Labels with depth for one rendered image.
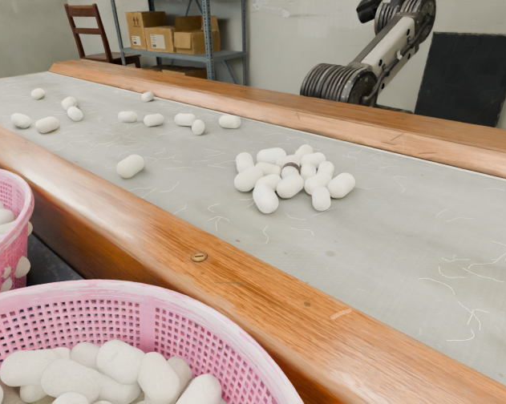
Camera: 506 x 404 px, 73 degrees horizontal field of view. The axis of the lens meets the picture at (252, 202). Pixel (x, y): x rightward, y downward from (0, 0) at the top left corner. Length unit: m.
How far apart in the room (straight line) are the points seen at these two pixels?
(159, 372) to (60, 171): 0.26
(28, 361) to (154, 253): 0.09
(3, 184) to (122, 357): 0.27
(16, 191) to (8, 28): 4.46
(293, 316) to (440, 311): 0.11
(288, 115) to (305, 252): 0.33
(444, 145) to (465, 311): 0.27
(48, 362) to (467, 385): 0.22
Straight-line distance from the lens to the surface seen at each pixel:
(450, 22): 2.41
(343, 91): 0.75
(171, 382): 0.21
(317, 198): 0.33
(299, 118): 0.57
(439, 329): 0.26
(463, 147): 0.50
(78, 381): 0.23
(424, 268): 0.30
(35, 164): 0.45
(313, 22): 2.69
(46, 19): 5.00
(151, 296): 0.22
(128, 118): 0.63
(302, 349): 0.19
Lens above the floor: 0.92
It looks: 31 degrees down
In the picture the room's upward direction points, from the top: 1 degrees counter-clockwise
